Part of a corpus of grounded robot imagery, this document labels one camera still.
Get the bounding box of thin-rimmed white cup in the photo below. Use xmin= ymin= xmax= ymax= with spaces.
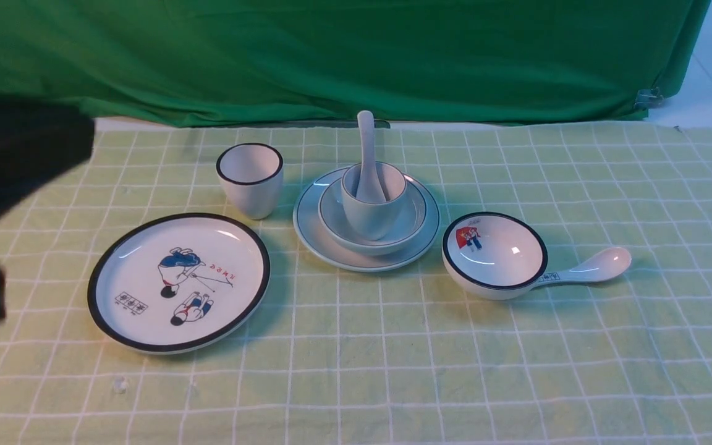
xmin=341 ymin=161 xmax=410 ymax=240

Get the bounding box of white spoon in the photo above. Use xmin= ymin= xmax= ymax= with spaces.
xmin=532 ymin=246 xmax=632 ymax=289
xmin=355 ymin=110 xmax=387 ymax=205

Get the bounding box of thin-rimmed white bowl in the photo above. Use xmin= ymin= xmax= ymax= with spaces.
xmin=318 ymin=177 xmax=438 ymax=256

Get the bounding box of plain white plate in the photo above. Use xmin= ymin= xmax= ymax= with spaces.
xmin=293 ymin=168 xmax=440 ymax=273

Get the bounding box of black-rimmed white cup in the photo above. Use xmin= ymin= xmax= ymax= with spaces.
xmin=215 ymin=143 xmax=284 ymax=220

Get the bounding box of black-rimmed bowl with flag picture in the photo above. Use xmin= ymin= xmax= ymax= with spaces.
xmin=441 ymin=211 xmax=548 ymax=300

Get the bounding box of black-rimmed illustrated plate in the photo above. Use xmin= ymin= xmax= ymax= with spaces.
xmin=87 ymin=213 xmax=271 ymax=355

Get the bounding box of green backdrop cloth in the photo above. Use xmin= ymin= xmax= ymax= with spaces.
xmin=0 ymin=1 xmax=710 ymax=127

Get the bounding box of white spoon beside bowl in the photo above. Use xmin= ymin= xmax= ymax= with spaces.
xmin=532 ymin=246 xmax=632 ymax=289

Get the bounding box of metal binder clip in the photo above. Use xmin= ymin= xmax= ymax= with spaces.
xmin=635 ymin=87 xmax=665 ymax=110

